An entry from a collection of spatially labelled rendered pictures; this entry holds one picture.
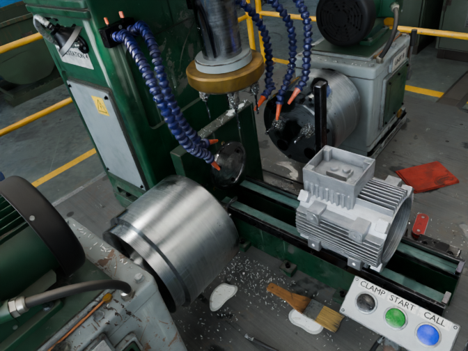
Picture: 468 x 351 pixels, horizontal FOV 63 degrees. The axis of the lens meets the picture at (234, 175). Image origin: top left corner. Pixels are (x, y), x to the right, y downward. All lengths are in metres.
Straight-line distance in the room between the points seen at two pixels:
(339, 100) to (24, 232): 0.86
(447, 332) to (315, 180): 0.37
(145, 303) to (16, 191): 0.28
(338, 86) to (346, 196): 0.44
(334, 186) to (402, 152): 0.69
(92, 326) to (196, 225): 0.27
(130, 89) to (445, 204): 0.96
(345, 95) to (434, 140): 0.51
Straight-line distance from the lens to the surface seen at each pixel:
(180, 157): 0.95
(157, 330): 0.76
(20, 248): 0.61
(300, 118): 1.12
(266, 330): 0.99
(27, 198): 0.61
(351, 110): 1.18
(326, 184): 0.83
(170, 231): 0.76
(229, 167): 1.10
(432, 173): 1.39
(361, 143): 1.36
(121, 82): 0.95
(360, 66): 1.24
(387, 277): 0.94
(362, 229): 0.81
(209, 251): 0.79
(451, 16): 4.09
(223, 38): 0.84
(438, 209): 1.28
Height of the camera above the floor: 1.66
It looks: 38 degrees down
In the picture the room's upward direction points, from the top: 11 degrees counter-clockwise
